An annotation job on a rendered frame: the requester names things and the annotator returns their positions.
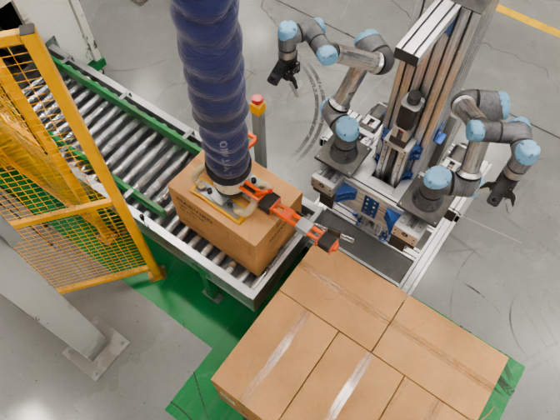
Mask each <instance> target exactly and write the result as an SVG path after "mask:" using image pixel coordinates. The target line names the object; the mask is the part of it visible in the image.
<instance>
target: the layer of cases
mask: <svg viewBox="0 0 560 420"><path fill-rule="evenodd" d="M406 297H407V298H406ZM405 298H406V299H405ZM404 299H405V301H404ZM403 301H404V302H403ZM401 305H402V306H401ZM398 309H399V310H398ZM395 314H396V315H395ZM394 316H395V317H394ZM388 325H389V326H388ZM386 329H387V330H386ZM380 338H381V339H380ZM376 345H377V346H376ZM373 349H374V350H373ZM508 359H509V357H507V356H505V355H504V354H502V353H501V352H499V351H498V350H496V349H495V348H493V347H491V346H489V345H488V344H486V343H485V342H483V341H482V340H480V339H479V338H477V337H475V336H473V335H472V334H471V333H470V332H467V331H466V330H464V329H463V328H461V327H459V326H458V325H457V324H455V323H454V322H451V321H450V320H448V319H447V318H445V317H444V316H442V315H441V314H439V313H438V312H435V311H434V310H432V309H431V308H430V307H428V306H426V305H425V304H423V303H421V302H419V301H418V300H417V299H416V298H414V297H412V296H410V295H408V294H407V293H405V292H404V291H403V290H401V289H400V288H398V287H396V286H394V285H393V284H391V283H390V282H388V281H387V280H385V279H384V278H382V277H380V276H378V275H377V274H376V273H374V272H372V271H371V270H369V269H368V268H366V267H364V266H363V265H362V264H360V263H358V262H356V261H355V260H353V259H351V258H350V257H349V256H347V255H346V254H344V253H342V252H340V251H339V250H337V251H335V252H331V253H330V255H328V253H327V252H325V251H324V250H322V249H321V248H320V247H318V246H315V243H314V244H313V245H312V246H311V248H310V249H309V250H308V252H307V253H306V255H305V256H304V257H303V259H302V260H301V262H300V263H299V264H298V265H297V266H296V267H295V269H294V270H293V271H292V273H291V274H290V276H289V277H288V278H287V280H286V281H285V282H284V284H283V285H282V286H281V287H280V288H279V290H278V291H277V293H276V294H275V295H274V297H273V298H272V299H271V301H270V302H269V303H268V305H267V306H266V307H265V308H264V309H263V311H262V312H261V314H260V315H259V316H258V318H257V319H256V320H255V322H254V323H253V324H252V326H251V327H250V328H249V329H248V330H247V332H246V333H245V335H244V336H243V337H242V339H241V340H240V341H239V343H238V344H237V346H236V347H235V348H234V349H233V350H232V352H231V353H230V354H229V355H228V357H227V358H226V360H225V361H224V362H223V364H222V365H221V367H220V368H219V369H218V370H217V371H216V372H215V374H214V375H213V376H212V378H211V381H212V383H213V385H214V387H215V388H216V389H217V392H218V394H220V395H221V396H222V397H223V398H225V399H226V400H227V401H229V402H230V403H231V404H232V405H233V406H234V407H236V408H237V409H239V410H240V411H241V412H242V413H244V414H245V415H246V416H248V417H249V418H251V419H252V420H478V419H479V417H480V415H481V413H482V411H483V409H484V407H485V405H486V403H487V401H488V399H489V397H490V395H491V393H492V391H493V389H494V387H495V385H496V383H497V381H498V379H499V378H500V376H501V374H502V372H503V369H504V368H505V366H506V364H507V362H508Z"/></svg>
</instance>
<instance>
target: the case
mask: <svg viewBox="0 0 560 420"><path fill-rule="evenodd" d="M204 154H205V151H204V150H202V151H201V152H200V153H199V154H198V155H197V156H196V157H195V158H194V159H193V160H192V161H191V162H190V163H189V164H188V165H187V166H186V167H185V168H184V169H183V170H182V171H181V172H180V173H179V174H178V175H177V176H176V177H175V178H174V179H173V180H172V181H171V182H170V183H169V184H168V185H167V187H168V190H169V192H170V194H171V197H172V201H173V204H174V206H175V208H176V211H177V215H178V217H179V220H180V221H181V222H183V223H184V224H186V225H187V226H188V227H190V228H191V229H192V230H193V231H195V232H196V233H198V234H199V235H201V236H202V237H204V238H205V239H207V240H208V241H209V242H210V243H212V244H213V245H214V246H216V247H217V248H219V249H220V250H222V251H223V252H224V253H226V254H227V255H228V256H229V257H231V258H233V259H234V260H235V261H237V262H238V263H240V264H241V265H243V266H244V267H245V268H246V269H248V270H249V271H250V272H252V273H254V274H255V275H256V276H258V277H259V276H260V274H261V273H262V272H263V271H264V269H265V268H266V267H267V266H268V264H269V263H270V262H271V261H272V260H273V259H274V258H275V257H276V256H277V254H278V253H279V252H280V251H281V249H282V248H283V247H284V246H285V244H286V243H287V242H288V241H289V239H290V238H291V237H292V236H293V234H294V233H295V232H296V231H297V230H295V227H294V226H293V225H291V224H290V223H289V222H285V221H283V220H282V219H281V218H280V217H279V216H278V215H277V214H275V213H273V214H272V215H270V213H269V215H267V214H266V213H265V212H263V211H262V210H260V209H259V208H258V207H256V209H255V210H254V212H252V213H251V214H250V215H249V216H248V217H247V218H246V219H245V220H244V221H243V222H242V224H241V225H240V226H239V225H237V224H236V223H235V222H233V221H232V220H231V219H229V218H228V217H226V216H225V215H223V214H222V213H220V212H219V211H218V210H217V209H215V208H214V207H212V206H211V205H209V204H208V203H207V202H205V201H203V200H202V199H201V198H200V197H198V196H197V195H195V194H194V193H193V192H191V191H190V188H191V187H192V186H193V185H194V183H193V182H192V179H191V176H192V174H193V171H194V170H195V169H196V168H197V167H198V166H200V165H201V164H203V163H204V164H205V157H204ZM251 171H253V172H254V173H256V174H257V175H258V176H260V177H261V178H263V179H265V180H266V181H268V182H269V183H271V184H272V185H273V186H274V189H273V190H272V191H273V192H275V193H276V194H277V195H279V196H280V197H281V204H283V205H284V206H288V207H289V208H291V209H292V210H293V211H295V212H296V211H299V212H301V211H302V199H303V192H302V191H300V190H299V189H297V188H295V187H294V186H293V185H291V184H290V183H288V182H286V181H284V180H283V179H281V178H280V177H279V176H277V175H275V174H274V173H272V172H270V171H269V170H267V169H266V168H265V167H263V166H261V165H260V164H258V163H257V162H254V161H253V160H252V169H251ZM201 177H203V178H205V179H206V180H208V181H209V182H210V183H212V184H213V180H212V179H211V178H210V177H209V176H208V174H207V171H205V172H203V173H202V174H201V175H200V176H199V178H201ZM234 199H235V200H236V201H238V202H239V203H241V204H242V205H243V206H245V207H246V208H247V207H248V205H249V203H250V201H248V200H247V199H246V198H245V197H243V196H242V195H241V196H239V197H235V198H234Z"/></svg>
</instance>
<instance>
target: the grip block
mask: <svg viewBox="0 0 560 420"><path fill-rule="evenodd" d="M280 202H281V197H280V196H279V195H277V194H276V193H275V192H272V193H269V194H264V195H262V196H261V197H260V198H259V199H258V200H257V208H259V209H260V210H262V211H263V212H265V213H266V214H267V215H269V213H270V215H272V214H273V212H272V210H273V209H274V208H276V209H277V208H278V206H277V205H278V203H280Z"/></svg>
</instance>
